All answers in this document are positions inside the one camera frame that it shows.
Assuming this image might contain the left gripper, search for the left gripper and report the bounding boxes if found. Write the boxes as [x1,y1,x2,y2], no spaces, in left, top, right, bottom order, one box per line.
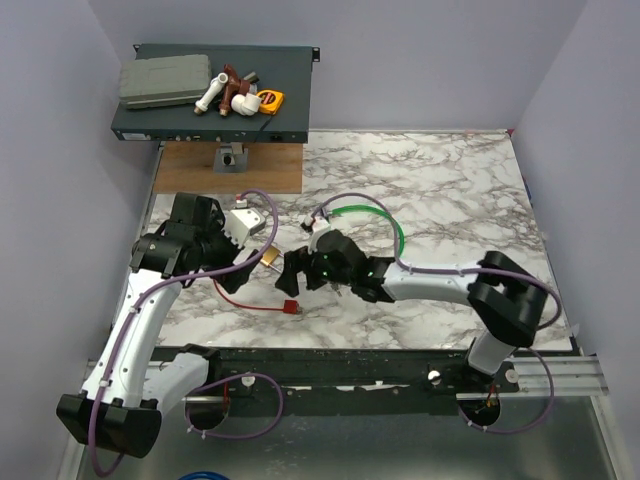
[196,211,262,292]

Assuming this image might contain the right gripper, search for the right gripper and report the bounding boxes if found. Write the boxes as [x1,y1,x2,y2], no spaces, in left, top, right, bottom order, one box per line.
[276,245,354,297]

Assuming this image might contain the brass padlock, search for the brass padlock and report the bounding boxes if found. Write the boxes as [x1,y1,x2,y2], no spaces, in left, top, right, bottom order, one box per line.
[260,246,282,271]

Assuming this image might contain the red cable lock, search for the red cable lock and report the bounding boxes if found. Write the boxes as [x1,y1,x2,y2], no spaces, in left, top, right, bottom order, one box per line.
[213,281,302,315]

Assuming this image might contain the green cable lock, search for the green cable lock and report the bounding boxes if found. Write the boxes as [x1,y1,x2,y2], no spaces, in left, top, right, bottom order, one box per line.
[320,204,406,257]

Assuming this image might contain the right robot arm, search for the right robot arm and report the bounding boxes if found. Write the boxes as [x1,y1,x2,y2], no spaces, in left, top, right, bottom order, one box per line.
[275,230,549,392]

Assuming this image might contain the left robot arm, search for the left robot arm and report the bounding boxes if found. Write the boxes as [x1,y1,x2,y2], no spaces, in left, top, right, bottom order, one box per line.
[56,193,266,458]

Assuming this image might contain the white elbow fitting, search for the white elbow fitting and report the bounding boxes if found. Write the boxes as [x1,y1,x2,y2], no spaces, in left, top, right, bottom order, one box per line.
[231,93,261,116]

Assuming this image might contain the wooden board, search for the wooden board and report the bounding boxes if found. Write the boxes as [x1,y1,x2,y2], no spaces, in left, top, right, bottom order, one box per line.
[153,142,304,194]

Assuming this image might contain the yellow tape measure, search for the yellow tape measure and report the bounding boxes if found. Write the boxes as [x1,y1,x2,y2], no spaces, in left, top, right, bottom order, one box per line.
[257,89,286,115]

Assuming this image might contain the white pipe fitting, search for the white pipe fitting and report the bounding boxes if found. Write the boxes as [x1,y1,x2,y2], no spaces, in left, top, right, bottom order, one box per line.
[194,72,229,115]

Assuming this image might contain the brown pipe fitting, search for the brown pipe fitting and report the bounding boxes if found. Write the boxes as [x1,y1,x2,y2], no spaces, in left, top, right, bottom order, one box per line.
[218,64,259,117]

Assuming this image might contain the grey plastic case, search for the grey plastic case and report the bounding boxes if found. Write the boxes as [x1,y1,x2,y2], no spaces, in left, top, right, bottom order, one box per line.
[119,54,212,109]

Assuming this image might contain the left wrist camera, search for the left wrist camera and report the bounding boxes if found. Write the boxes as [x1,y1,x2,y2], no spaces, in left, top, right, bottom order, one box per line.
[223,208,266,247]

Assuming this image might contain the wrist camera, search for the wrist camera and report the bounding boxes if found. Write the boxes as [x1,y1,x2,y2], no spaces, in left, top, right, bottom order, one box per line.
[223,208,266,247]
[301,215,332,254]

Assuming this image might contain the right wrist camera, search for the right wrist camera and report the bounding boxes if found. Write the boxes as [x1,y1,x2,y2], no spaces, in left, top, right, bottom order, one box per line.
[301,215,332,254]

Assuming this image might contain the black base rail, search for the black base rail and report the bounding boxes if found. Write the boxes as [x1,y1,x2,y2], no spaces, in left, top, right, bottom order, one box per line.
[208,348,519,417]

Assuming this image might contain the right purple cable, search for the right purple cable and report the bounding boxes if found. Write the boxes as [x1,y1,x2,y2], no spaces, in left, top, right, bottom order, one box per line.
[310,192,563,435]

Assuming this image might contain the purple cable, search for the purple cable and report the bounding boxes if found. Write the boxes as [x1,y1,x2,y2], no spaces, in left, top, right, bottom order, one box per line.
[310,192,563,435]
[87,188,285,478]

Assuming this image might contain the grey metal bracket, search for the grey metal bracket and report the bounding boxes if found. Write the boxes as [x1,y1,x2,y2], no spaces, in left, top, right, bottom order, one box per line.
[213,142,249,174]

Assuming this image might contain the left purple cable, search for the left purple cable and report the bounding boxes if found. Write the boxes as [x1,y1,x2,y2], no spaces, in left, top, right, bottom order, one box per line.
[87,188,285,478]

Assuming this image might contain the dark rack switch box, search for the dark rack switch box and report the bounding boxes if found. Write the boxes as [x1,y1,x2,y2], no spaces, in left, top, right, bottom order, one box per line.
[111,43,320,143]

